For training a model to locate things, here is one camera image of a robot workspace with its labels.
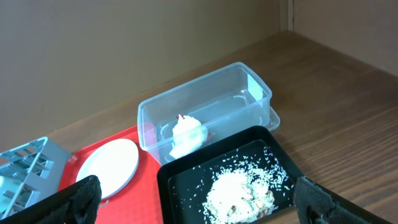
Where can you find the white napkin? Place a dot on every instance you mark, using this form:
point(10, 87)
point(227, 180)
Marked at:
point(188, 136)

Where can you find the grey dishwasher rack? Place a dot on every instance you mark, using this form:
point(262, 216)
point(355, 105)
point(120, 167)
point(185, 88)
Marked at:
point(30, 173)

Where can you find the rice food waste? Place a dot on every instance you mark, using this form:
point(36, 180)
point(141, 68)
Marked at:
point(243, 186)

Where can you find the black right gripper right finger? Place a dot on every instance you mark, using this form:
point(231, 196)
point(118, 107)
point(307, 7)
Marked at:
point(317, 205)

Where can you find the light blue plate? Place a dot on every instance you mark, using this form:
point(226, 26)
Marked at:
point(114, 164)

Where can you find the red plastic tray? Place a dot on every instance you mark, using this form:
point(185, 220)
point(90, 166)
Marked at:
point(138, 202)

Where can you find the clear plastic bin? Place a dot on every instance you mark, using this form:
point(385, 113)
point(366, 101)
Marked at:
point(226, 101)

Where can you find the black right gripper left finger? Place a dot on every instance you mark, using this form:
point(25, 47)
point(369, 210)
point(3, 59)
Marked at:
point(76, 204)

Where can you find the black waste tray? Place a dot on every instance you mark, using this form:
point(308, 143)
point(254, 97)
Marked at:
point(185, 182)

